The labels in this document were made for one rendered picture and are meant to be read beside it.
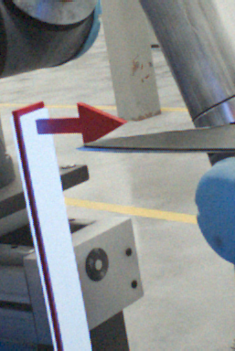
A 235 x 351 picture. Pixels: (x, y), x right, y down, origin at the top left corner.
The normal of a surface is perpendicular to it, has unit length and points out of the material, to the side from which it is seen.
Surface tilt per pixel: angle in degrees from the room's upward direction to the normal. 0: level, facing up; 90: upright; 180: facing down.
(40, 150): 90
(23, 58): 131
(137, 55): 91
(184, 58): 88
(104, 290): 90
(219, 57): 75
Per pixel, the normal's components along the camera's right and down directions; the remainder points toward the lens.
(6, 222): 0.77, -0.03
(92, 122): -0.56, 0.23
